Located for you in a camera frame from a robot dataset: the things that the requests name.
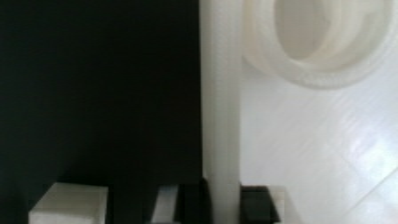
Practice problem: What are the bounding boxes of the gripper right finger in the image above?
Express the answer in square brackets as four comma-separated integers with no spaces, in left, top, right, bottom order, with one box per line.
[239,186,279,224]

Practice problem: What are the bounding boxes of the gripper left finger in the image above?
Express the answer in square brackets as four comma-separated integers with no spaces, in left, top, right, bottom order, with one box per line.
[174,179,211,224]

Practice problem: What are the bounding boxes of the white square tabletop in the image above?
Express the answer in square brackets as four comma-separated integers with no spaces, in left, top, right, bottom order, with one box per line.
[199,0,398,224]

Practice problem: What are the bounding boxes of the white obstacle left bar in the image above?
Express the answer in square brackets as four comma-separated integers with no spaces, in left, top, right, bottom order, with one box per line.
[28,182,108,224]

